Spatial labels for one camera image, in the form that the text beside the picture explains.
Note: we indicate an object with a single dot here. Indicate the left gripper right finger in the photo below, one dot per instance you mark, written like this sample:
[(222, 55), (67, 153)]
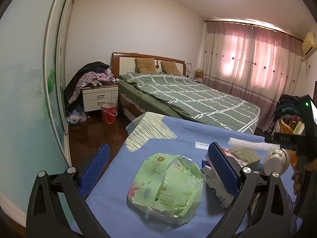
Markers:
[(259, 208)]

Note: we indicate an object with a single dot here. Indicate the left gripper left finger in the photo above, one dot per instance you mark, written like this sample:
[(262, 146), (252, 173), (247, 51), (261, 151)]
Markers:
[(57, 205)]

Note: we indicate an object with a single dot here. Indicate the pink strawberry milk carton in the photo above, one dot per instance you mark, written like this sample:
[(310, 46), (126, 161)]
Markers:
[(214, 183)]

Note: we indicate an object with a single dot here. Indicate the white foam fruit net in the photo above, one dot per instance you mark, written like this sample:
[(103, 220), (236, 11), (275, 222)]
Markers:
[(237, 143)]

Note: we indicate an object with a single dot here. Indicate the green wet wipes pack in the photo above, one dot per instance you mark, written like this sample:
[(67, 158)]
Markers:
[(168, 187)]

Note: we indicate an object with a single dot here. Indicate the dark clothes pile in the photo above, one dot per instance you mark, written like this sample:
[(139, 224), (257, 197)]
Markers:
[(287, 109)]

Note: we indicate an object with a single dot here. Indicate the pale green flat box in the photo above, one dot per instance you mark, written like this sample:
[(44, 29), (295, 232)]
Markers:
[(246, 157)]

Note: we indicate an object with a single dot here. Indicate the blue star tablecloth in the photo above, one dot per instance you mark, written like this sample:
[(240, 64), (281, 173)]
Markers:
[(156, 133)]

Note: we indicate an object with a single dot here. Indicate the pink white curtain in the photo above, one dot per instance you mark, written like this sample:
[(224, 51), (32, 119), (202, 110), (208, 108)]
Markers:
[(254, 63)]

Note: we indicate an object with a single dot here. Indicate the small white paper slip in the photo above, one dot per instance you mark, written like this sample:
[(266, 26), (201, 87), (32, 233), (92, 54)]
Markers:
[(201, 145)]

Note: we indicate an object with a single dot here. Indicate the red plastic bucket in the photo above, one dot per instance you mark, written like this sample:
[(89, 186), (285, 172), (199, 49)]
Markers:
[(109, 112)]

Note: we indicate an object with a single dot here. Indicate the woven basket by window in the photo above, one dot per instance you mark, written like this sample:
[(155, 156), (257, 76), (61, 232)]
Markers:
[(199, 74)]

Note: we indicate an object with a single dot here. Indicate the green plaid duvet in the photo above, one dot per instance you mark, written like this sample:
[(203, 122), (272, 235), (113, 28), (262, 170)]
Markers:
[(197, 102)]

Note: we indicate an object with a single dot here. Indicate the white bedside table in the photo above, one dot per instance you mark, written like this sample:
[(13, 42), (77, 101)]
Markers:
[(93, 98)]

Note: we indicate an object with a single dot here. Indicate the clothes pile on nightstand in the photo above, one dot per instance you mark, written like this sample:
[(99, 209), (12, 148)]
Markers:
[(93, 72)]

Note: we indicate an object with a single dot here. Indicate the right brown pillow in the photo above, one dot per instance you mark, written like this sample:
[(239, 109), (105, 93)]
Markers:
[(169, 67)]

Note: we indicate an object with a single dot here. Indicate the brown pillow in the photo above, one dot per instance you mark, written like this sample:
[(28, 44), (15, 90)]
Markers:
[(169, 67), (145, 65)]

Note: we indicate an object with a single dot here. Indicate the left brown pillow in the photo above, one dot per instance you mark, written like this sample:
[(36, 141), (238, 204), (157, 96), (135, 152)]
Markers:
[(145, 65)]

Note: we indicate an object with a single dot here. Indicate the sliding wardrobe door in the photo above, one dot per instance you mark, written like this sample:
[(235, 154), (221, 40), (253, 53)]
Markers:
[(33, 125)]

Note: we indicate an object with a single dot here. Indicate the wall air conditioner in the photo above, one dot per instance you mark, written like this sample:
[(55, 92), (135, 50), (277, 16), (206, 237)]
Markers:
[(308, 45)]

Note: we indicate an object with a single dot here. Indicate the wooden frame bed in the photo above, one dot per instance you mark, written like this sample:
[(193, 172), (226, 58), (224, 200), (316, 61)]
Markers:
[(134, 101)]

